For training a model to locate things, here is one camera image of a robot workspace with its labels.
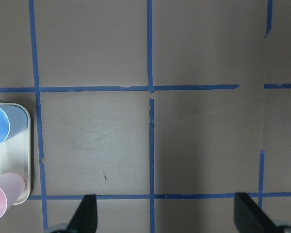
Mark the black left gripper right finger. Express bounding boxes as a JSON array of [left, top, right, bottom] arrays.
[[233, 192, 283, 233]]

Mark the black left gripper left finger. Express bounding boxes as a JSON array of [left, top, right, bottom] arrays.
[[66, 194, 97, 233]]

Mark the pink plastic cup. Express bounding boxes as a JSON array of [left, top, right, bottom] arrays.
[[0, 172, 25, 218]]

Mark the blue plastic cup near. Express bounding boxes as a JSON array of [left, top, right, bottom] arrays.
[[0, 104, 29, 144]]

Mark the cream plastic tray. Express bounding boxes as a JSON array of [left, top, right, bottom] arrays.
[[0, 102, 32, 205]]

